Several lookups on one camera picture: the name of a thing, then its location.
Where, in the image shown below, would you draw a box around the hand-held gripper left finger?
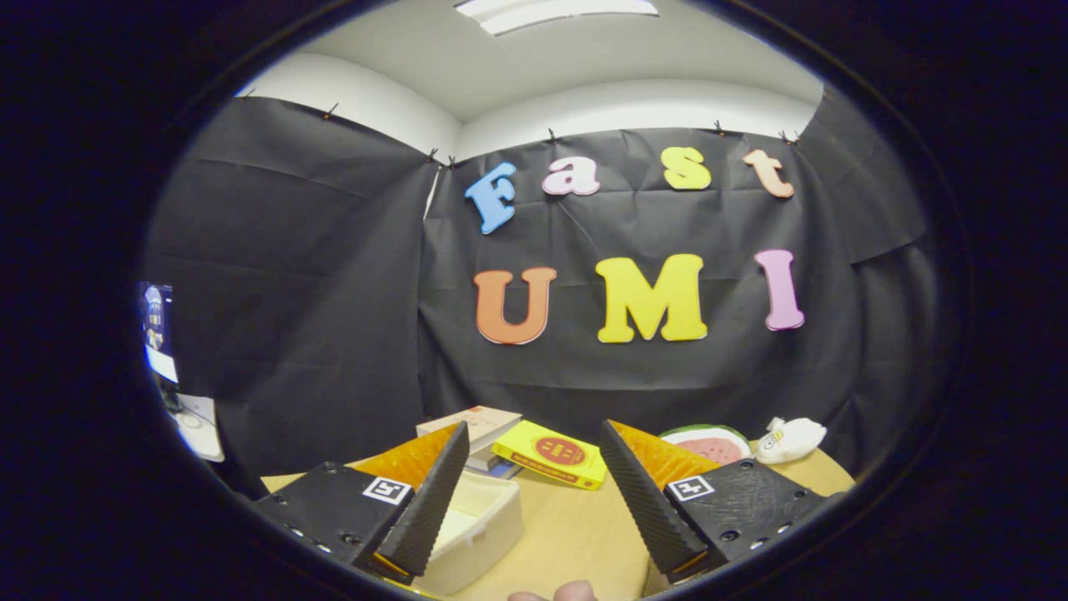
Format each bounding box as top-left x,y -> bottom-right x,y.
250,422 -> 471,585

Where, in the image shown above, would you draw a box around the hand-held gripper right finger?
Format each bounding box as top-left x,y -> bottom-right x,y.
598,420 -> 842,585

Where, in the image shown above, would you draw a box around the beige fabric storage box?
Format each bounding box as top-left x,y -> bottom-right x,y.
413,472 -> 525,597

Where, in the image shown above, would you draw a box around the blue and white book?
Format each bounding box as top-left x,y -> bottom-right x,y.
466,451 -> 522,482

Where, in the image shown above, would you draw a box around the watermelon slice plush toy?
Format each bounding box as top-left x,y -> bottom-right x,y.
659,424 -> 753,467

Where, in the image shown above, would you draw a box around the pale beige book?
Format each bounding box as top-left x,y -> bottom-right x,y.
416,406 -> 523,456

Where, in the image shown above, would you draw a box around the yellow book with red label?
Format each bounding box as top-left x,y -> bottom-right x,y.
491,419 -> 608,491

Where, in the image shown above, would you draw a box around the white plush toy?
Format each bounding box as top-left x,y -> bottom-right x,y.
755,417 -> 829,465

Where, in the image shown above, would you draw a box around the black backdrop cloth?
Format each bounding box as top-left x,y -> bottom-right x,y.
142,83 -> 940,502

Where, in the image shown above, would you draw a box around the white desk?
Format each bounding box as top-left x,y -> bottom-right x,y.
171,392 -> 225,462

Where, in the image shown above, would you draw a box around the computer monitor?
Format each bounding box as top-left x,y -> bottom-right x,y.
138,282 -> 180,385

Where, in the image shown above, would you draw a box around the long ceiling light panel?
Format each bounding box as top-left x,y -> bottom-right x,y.
455,0 -> 660,36

